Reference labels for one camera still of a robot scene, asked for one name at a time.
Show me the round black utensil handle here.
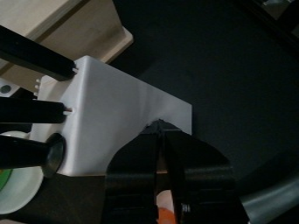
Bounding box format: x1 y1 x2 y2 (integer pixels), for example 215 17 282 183
0 97 68 124

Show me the light wooden cutting board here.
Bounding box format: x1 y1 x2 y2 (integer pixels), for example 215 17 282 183
0 0 135 92

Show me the green toy food piece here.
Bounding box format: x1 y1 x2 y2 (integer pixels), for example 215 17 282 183
0 168 15 194

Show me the small white grey-dot piece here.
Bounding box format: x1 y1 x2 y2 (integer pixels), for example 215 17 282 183
0 78 21 99

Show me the flared black utensil handle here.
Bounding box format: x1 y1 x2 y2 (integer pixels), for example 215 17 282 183
0 132 67 179

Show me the white toy egg half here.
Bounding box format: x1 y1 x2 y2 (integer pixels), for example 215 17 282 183
155 189 176 224

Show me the green tape roll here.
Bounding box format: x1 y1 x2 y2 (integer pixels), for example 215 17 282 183
0 129 45 216

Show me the square black utensil handle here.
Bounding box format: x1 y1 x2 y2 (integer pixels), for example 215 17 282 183
0 24 79 82

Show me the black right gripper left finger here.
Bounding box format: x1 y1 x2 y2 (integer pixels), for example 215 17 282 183
100 127 164 224

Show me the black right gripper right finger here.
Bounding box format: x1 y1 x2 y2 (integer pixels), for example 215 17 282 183
154 118 251 224

